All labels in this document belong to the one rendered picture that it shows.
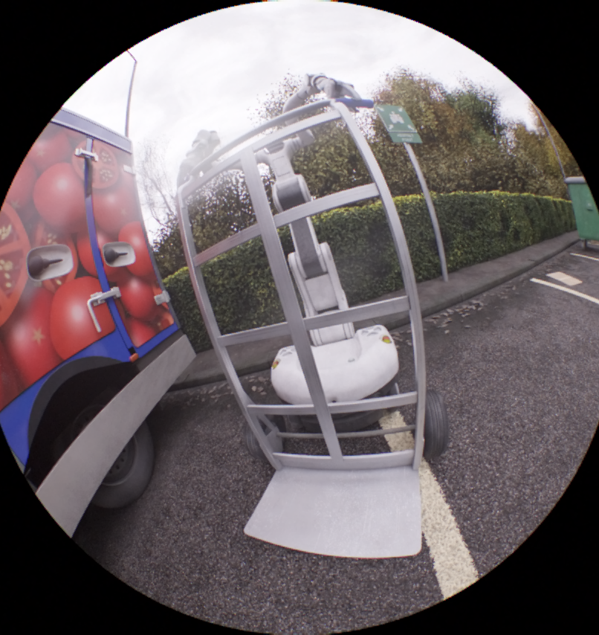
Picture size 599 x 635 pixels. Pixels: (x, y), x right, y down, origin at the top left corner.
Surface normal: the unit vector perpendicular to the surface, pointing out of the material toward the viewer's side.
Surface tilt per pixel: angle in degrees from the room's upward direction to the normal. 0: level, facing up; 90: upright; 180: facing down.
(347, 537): 8
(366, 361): 35
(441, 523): 0
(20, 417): 90
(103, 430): 90
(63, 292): 90
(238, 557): 0
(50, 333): 90
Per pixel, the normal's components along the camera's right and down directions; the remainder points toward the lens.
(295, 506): -0.28, -0.94
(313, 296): -0.08, 0.53
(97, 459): 0.95, -0.30
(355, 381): -0.11, -0.31
